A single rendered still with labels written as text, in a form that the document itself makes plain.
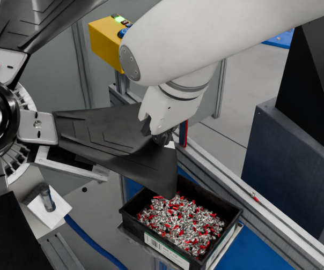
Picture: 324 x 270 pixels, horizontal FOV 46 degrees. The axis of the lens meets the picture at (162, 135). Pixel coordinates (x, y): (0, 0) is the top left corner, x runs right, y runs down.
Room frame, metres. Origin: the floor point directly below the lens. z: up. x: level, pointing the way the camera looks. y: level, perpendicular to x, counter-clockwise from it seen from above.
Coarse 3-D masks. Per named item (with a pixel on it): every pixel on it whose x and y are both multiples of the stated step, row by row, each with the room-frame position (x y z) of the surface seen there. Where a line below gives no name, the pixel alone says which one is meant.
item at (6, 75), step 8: (0, 48) 0.56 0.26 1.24; (0, 56) 0.54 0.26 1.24; (8, 56) 0.54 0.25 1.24; (16, 56) 0.53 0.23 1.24; (24, 56) 0.53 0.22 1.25; (0, 64) 0.53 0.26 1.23; (8, 64) 0.52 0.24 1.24; (16, 64) 0.52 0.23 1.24; (0, 72) 0.51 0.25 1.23; (8, 72) 0.51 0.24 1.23; (16, 72) 0.50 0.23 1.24; (0, 80) 0.49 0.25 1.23; (8, 80) 0.49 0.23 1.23
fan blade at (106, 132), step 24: (72, 120) 0.52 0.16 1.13; (96, 120) 0.54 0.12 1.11; (120, 120) 0.56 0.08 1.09; (144, 120) 0.58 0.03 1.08; (72, 144) 0.45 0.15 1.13; (96, 144) 0.47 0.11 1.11; (120, 144) 0.49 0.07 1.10; (144, 144) 0.51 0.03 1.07; (120, 168) 0.44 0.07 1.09; (144, 168) 0.46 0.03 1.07; (168, 168) 0.48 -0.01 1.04; (168, 192) 0.43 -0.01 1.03
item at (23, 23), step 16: (16, 0) 0.65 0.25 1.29; (32, 0) 0.64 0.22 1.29; (48, 0) 0.63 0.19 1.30; (64, 0) 0.63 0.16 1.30; (80, 0) 0.63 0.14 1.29; (96, 0) 0.64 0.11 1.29; (0, 16) 0.62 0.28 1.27; (16, 16) 0.61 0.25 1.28; (32, 16) 0.60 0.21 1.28; (48, 16) 0.60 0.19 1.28; (64, 16) 0.60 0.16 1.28; (80, 16) 0.60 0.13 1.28; (0, 32) 0.58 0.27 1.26; (16, 32) 0.58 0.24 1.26; (32, 32) 0.57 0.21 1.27; (48, 32) 0.57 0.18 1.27; (16, 48) 0.54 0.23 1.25; (32, 48) 0.54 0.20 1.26
